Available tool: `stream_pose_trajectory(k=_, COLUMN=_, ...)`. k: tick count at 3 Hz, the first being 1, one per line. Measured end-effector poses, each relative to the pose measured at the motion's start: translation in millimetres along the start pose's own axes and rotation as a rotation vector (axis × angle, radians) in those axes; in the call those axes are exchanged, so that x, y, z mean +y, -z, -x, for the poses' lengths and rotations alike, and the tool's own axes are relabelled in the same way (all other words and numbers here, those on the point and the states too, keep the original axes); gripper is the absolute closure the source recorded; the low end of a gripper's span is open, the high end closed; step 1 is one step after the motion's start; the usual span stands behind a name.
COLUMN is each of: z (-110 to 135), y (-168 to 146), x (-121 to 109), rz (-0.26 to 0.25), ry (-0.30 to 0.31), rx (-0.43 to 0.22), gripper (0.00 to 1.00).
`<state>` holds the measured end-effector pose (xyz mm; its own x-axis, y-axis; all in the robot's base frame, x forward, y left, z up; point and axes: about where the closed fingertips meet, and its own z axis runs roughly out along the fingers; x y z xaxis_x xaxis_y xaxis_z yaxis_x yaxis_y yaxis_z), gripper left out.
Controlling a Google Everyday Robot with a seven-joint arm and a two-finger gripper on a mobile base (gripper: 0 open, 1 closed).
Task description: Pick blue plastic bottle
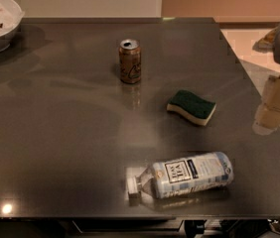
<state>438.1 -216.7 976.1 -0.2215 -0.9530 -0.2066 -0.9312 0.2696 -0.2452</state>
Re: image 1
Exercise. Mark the blue label plastic tea bottle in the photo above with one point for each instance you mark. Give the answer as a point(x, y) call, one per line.
point(183, 176)

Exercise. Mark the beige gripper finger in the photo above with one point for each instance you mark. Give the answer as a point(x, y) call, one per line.
point(267, 116)

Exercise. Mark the green and yellow sponge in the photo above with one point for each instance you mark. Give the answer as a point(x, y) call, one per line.
point(191, 107)

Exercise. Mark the brown soda can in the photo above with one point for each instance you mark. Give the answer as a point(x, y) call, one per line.
point(130, 61)

